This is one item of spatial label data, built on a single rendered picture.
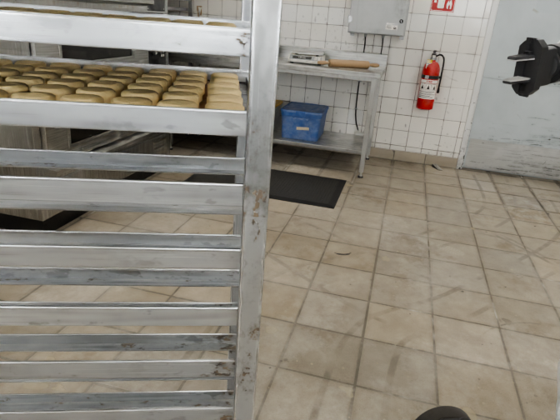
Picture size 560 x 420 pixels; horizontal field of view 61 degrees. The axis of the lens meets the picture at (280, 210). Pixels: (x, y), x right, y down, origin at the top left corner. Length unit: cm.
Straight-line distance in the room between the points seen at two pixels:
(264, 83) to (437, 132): 436
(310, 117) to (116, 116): 373
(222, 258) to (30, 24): 34
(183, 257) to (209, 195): 9
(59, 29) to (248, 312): 40
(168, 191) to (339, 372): 147
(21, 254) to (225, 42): 36
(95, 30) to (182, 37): 9
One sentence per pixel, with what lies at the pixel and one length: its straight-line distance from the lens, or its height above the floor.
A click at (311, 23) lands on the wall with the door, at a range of 485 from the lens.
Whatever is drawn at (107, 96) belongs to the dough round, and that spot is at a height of 115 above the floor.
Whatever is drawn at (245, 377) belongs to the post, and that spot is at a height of 79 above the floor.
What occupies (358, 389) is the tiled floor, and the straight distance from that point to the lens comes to 192.
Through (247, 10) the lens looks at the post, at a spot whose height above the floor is 126.
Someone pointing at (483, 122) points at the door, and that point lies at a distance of 491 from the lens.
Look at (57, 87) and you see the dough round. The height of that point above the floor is 115.
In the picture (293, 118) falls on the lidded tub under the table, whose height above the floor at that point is 42.
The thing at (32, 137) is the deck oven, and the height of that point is 59.
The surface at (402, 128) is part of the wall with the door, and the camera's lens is 485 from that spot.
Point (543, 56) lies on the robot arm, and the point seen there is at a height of 122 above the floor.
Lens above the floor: 126
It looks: 22 degrees down
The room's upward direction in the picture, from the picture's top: 4 degrees clockwise
